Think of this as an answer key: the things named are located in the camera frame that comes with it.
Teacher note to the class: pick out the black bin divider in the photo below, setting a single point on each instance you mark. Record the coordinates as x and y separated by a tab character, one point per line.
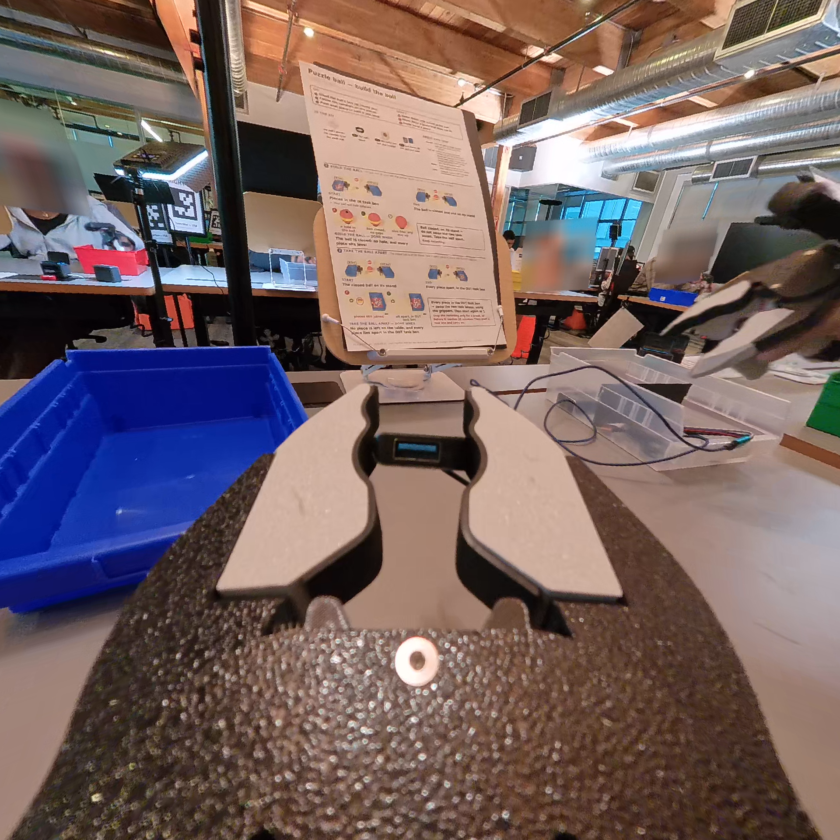
669	390

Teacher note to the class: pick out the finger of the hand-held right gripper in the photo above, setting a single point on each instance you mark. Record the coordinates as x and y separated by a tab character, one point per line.
709	315
741	344

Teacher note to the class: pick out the red box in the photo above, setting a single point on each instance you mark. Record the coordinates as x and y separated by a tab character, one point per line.
118	261

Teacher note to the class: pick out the grey desk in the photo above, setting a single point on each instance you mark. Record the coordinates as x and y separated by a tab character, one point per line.
722	558

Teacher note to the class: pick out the black light stand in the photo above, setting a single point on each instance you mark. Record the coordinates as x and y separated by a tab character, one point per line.
161	157

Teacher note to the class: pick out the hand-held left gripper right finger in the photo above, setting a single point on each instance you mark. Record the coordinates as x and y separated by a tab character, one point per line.
538	518

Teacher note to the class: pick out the blue plastic bin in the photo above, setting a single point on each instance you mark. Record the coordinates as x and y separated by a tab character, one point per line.
131	472

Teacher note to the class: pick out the blue storage bin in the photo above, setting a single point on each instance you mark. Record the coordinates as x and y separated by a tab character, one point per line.
673	298

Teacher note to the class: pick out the silver air duct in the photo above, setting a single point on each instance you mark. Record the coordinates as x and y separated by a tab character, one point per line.
656	85

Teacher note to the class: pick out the black and white tag board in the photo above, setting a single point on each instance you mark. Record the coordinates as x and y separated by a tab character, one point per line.
187	210

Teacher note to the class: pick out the grey slim USB hub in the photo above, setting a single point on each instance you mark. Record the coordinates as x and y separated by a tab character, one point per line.
423	449

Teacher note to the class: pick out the clear plastic bin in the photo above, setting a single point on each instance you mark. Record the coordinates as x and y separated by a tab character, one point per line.
722	407

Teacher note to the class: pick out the green plastic bin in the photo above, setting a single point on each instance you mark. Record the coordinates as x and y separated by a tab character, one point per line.
825	407

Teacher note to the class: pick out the black computer monitor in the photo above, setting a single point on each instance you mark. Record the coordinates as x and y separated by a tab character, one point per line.
741	256

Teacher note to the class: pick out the clear acrylic box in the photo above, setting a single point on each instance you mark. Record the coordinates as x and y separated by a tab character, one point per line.
289	272

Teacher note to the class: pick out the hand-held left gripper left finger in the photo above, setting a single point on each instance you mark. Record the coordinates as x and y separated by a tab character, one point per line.
295	518

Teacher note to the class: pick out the black metal pole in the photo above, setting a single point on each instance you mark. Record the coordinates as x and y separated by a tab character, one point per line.
226	197

